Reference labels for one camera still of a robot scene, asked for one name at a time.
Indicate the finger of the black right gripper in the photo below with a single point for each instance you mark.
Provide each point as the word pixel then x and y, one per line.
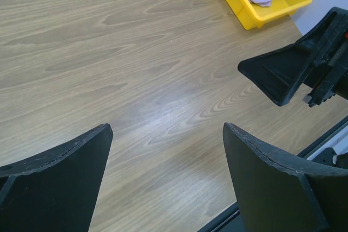
pixel 278 74

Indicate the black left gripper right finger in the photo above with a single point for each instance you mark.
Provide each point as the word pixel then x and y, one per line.
pixel 279 191

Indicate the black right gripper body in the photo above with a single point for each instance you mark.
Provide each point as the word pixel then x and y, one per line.
pixel 325 47

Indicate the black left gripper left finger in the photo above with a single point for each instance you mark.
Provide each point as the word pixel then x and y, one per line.
pixel 56 190

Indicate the yellow plastic bin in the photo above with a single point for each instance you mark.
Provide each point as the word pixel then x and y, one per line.
pixel 251 15

